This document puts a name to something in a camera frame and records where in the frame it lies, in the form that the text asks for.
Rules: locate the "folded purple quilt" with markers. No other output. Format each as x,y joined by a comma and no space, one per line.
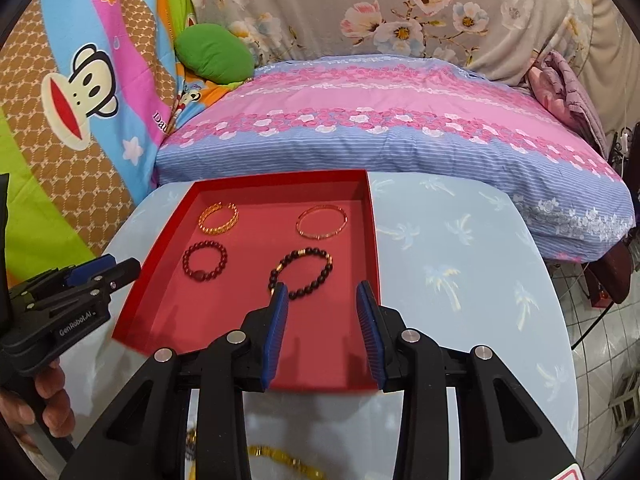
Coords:
565,85

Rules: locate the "green cushion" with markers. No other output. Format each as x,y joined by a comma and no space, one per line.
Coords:
215,55

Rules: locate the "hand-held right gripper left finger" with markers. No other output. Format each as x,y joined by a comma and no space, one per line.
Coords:
278,330

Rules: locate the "person's left hand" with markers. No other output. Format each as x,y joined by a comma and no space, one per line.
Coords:
50,395

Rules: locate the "light blue palm print tablecloth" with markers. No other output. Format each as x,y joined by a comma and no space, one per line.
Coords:
450,270

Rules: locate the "red white card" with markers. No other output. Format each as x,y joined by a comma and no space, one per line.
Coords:
565,474

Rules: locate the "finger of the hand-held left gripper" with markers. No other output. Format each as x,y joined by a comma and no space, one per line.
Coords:
122,270
92,267

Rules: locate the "pink blue floral quilt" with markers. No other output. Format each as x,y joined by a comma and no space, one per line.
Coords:
400,125

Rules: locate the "dark red bag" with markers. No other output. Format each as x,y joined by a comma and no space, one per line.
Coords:
612,270

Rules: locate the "white power strip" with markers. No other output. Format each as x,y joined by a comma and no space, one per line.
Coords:
625,145

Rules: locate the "rose gold bangle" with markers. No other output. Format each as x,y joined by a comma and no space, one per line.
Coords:
305,233

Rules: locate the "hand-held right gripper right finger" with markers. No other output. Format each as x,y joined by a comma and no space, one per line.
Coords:
367,330

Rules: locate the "monkey print blanket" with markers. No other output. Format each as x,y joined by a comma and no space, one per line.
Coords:
75,110

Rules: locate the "grey floral sheet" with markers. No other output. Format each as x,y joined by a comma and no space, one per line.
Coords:
350,0

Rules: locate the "red jewelry tray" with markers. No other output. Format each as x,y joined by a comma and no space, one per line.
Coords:
320,320

